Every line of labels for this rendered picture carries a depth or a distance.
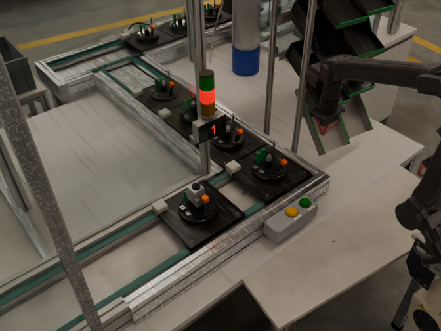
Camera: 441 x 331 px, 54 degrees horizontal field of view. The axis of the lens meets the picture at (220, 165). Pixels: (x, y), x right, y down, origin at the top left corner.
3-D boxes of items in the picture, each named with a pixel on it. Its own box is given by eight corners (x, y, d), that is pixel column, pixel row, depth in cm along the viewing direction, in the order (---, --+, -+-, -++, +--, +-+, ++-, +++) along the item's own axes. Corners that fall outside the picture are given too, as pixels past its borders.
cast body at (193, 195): (207, 201, 149) (207, 187, 145) (197, 207, 147) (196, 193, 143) (193, 188, 154) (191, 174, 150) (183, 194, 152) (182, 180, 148)
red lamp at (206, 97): (218, 100, 145) (217, 88, 142) (206, 106, 143) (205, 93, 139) (209, 94, 148) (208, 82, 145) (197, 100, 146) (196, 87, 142)
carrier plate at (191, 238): (245, 217, 154) (245, 213, 152) (191, 252, 142) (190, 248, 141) (204, 182, 168) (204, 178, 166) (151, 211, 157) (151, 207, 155)
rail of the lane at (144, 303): (327, 194, 174) (331, 175, 167) (136, 326, 133) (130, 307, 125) (316, 187, 177) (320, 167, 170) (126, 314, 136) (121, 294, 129)
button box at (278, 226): (316, 215, 160) (318, 203, 156) (275, 244, 151) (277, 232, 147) (302, 205, 165) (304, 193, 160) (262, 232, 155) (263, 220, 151)
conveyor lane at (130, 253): (307, 192, 175) (310, 173, 169) (125, 312, 136) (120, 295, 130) (259, 157, 192) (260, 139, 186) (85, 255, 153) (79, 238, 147)
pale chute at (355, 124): (366, 131, 185) (373, 129, 180) (342, 140, 180) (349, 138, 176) (342, 69, 185) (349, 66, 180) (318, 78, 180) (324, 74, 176)
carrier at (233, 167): (311, 176, 169) (315, 152, 161) (266, 205, 158) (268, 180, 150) (268, 147, 183) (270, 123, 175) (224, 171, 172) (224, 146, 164)
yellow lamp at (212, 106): (218, 113, 148) (218, 101, 145) (207, 118, 146) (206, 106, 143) (209, 107, 151) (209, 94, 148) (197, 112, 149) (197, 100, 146)
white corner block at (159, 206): (169, 212, 156) (168, 204, 153) (158, 218, 154) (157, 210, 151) (162, 205, 159) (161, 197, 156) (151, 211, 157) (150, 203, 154)
